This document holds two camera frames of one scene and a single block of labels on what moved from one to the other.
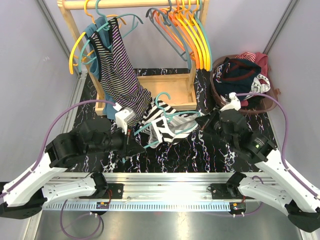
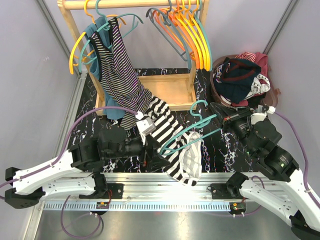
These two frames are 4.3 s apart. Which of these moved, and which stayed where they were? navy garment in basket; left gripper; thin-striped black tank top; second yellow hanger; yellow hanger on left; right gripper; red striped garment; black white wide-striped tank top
Moved: black white wide-striped tank top; left gripper; right gripper
Stayed: yellow hanger on left; second yellow hanger; red striped garment; thin-striped black tank top; navy garment in basket
